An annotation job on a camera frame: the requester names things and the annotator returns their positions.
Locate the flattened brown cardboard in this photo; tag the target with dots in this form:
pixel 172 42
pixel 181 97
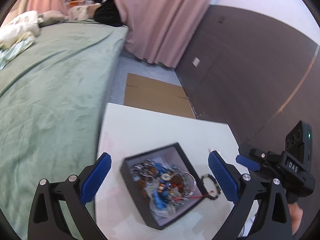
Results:
pixel 158 96

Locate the plush pillow on bed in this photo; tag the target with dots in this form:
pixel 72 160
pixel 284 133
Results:
pixel 50 17

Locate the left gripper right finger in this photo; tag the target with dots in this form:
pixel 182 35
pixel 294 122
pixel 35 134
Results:
pixel 272 220

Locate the black jewelry box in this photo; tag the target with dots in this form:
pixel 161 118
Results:
pixel 167 155

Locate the white wall outlet plate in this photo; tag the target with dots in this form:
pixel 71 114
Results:
pixel 195 62

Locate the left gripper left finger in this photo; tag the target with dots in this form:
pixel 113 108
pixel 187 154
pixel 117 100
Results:
pixel 46 220

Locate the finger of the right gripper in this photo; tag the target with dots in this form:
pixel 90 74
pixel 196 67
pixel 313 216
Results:
pixel 250 164

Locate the black clothing pile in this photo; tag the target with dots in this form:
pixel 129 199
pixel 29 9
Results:
pixel 108 14

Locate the jewelry pile in box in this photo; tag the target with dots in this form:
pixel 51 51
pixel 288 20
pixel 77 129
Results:
pixel 165 188

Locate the green bed blanket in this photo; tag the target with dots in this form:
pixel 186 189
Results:
pixel 53 98

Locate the person's right hand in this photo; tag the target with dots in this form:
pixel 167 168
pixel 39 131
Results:
pixel 296 214

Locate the crumpled white bedding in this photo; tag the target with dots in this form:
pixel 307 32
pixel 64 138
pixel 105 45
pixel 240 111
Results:
pixel 18 35

